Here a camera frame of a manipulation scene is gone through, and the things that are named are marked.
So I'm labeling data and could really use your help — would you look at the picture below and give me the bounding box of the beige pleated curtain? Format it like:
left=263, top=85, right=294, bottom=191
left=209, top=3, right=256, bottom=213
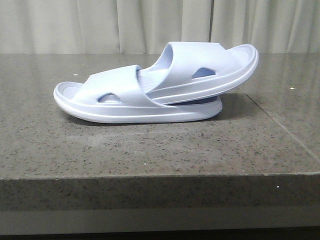
left=0, top=0, right=320, bottom=54

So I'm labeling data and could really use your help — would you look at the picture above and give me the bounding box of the light blue slipper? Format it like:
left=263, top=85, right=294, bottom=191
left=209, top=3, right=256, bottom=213
left=53, top=65, right=223, bottom=124
left=137, top=41, right=259, bottom=105

